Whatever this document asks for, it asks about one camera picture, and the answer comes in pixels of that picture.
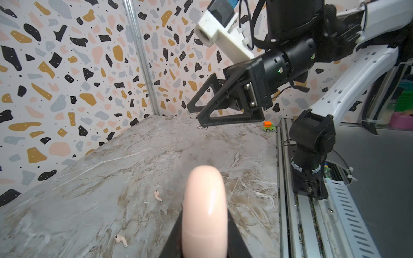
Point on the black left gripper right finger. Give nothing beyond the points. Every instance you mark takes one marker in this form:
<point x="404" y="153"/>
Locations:
<point x="236" y="245"/>

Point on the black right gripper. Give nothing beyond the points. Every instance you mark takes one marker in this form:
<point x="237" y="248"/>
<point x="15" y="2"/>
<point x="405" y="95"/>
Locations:
<point x="248" y="88"/>

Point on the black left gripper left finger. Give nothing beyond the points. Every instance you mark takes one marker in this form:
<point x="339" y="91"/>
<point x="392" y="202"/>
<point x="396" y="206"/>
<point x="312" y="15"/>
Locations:
<point x="173" y="245"/>

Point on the pink round earbud case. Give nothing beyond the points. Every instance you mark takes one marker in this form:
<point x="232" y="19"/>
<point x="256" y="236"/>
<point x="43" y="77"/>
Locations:
<point x="205" y="215"/>

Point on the pink earbud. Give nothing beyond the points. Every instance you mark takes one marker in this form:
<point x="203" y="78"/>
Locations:
<point x="157" y="196"/>
<point x="121" y="239"/>

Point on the orange green toy truck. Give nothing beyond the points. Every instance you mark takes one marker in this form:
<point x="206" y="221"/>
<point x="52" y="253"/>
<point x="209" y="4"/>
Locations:
<point x="268" y="126"/>

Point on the pink plastic box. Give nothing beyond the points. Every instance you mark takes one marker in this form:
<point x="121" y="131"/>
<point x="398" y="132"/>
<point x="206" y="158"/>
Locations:
<point x="402" y="120"/>

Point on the green plastic basket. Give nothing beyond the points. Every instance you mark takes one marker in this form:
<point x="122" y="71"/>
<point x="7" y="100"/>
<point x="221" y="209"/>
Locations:
<point x="405" y="101"/>

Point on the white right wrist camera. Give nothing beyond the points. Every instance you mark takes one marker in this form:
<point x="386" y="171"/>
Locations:
<point x="216" y="27"/>

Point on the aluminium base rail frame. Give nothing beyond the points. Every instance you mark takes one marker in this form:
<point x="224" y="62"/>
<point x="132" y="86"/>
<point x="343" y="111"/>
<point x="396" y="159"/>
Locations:
<point x="309" y="228"/>

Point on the aluminium corner post right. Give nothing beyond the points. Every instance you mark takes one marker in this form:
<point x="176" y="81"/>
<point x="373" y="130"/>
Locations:
<point x="141" y="52"/>

